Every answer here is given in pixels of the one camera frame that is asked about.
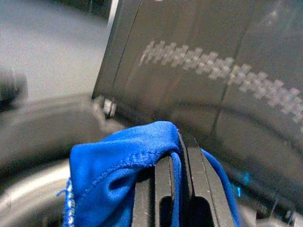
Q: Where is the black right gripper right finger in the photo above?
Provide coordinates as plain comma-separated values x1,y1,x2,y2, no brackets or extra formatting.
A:
183,136,237,227

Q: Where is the blue cloth garment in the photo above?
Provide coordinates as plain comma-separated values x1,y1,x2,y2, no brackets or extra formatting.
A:
56,120,242,227

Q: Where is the grey top-load washing machine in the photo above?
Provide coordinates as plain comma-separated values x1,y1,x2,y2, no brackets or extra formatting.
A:
0,70,303,227

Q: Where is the dark washing machine lid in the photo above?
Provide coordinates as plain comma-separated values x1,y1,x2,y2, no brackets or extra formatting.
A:
91,0,303,152

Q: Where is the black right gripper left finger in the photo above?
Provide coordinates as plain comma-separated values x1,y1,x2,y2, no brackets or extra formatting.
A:
131,129,193,227

